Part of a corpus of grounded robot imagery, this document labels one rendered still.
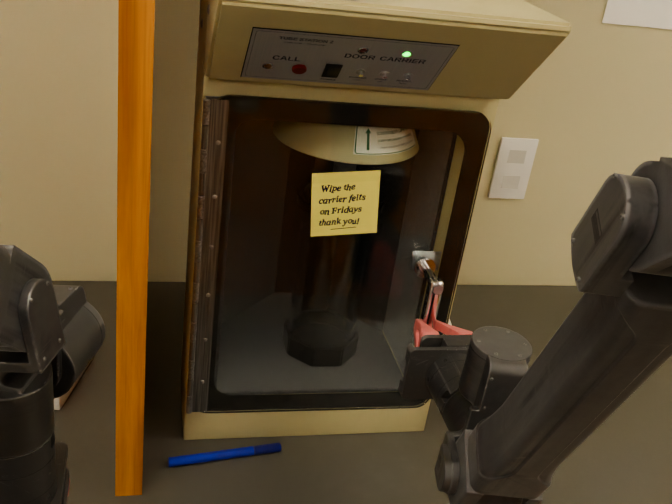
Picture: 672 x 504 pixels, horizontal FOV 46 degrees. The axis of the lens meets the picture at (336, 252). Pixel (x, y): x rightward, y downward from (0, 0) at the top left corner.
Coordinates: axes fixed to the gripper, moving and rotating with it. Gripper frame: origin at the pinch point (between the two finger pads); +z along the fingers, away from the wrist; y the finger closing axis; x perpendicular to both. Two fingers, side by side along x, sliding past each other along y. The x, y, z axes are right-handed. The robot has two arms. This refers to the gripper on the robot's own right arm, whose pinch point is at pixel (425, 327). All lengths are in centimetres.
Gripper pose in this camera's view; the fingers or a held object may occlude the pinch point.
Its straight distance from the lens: 94.2
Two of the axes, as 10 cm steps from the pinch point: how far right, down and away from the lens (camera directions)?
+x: -1.3, 8.8, 4.6
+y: -9.7, -0.2, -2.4
